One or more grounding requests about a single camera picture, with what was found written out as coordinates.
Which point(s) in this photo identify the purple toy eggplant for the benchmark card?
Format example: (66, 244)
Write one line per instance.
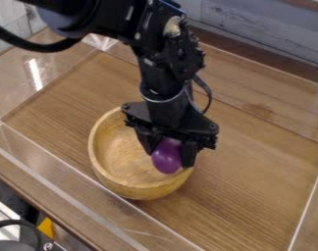
(165, 156)

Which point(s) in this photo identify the clear acrylic corner bracket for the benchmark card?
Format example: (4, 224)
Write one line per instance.
(99, 42)

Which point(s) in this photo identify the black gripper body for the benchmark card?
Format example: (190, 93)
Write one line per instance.
(183, 124)

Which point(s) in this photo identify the clear acrylic front wall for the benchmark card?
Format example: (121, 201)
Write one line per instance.
(103, 220)

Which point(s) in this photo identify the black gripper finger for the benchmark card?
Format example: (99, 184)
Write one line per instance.
(187, 153)
(147, 138)

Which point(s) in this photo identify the yellow black device corner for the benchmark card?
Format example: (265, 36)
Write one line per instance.
(47, 227)

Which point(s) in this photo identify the brown wooden bowl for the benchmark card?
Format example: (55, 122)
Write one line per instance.
(122, 166)

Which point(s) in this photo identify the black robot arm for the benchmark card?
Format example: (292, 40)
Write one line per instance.
(151, 26)

